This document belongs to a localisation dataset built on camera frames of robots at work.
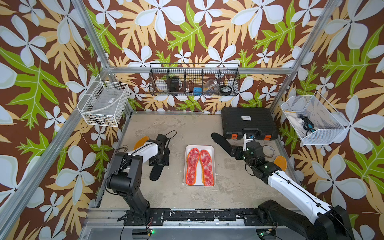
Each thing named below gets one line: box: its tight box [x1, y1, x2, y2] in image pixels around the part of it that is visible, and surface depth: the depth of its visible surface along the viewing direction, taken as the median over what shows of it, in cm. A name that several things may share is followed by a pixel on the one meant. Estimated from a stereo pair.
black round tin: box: [220, 86, 233, 94], surface depth 97 cm
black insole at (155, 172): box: [149, 164, 165, 182], surface depth 90 cm
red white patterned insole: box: [186, 148, 200, 186], surface depth 92 cm
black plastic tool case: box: [221, 107, 279, 141], surface depth 109 cm
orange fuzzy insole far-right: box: [273, 155, 288, 172], surface depth 95 cm
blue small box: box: [193, 87, 203, 96], surface depth 97 cm
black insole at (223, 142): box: [211, 132, 233, 157], surface depth 107 cm
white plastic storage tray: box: [183, 145, 216, 187], surface depth 92 cm
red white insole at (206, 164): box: [199, 149, 214, 187], surface depth 91 cm
